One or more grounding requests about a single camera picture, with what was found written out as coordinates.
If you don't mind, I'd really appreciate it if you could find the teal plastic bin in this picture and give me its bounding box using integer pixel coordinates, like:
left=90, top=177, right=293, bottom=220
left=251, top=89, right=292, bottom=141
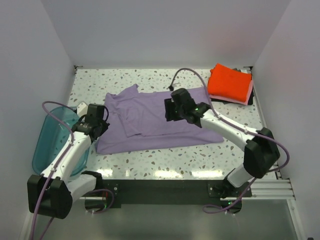
left=32, top=106, right=80, bottom=175

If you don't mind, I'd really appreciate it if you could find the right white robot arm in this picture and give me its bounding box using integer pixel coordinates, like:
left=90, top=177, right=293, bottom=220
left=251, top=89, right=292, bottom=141
left=164, top=88, right=280, bottom=199

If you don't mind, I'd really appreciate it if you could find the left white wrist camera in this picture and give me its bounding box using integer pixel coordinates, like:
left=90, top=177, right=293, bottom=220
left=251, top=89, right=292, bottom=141
left=76, top=101, right=88, bottom=117

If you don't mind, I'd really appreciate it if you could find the folded orange t shirt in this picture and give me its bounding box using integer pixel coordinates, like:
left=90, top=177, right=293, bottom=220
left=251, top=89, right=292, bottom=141
left=206, top=62, right=252, bottom=103

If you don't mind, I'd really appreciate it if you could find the purple t shirt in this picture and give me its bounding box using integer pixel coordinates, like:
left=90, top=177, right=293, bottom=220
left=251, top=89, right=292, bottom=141
left=96, top=84, right=224, bottom=155

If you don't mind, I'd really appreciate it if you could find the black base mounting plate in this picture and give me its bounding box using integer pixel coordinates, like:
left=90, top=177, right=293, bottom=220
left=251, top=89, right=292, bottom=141
left=84, top=179, right=253, bottom=210

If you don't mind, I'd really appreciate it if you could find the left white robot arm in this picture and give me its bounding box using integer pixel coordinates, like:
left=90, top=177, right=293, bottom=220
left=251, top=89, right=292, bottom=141
left=27, top=103, right=110, bottom=219

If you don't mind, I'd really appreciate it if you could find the aluminium frame rail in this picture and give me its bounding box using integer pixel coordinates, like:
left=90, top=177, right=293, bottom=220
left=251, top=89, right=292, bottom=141
left=250, top=179, right=295, bottom=200

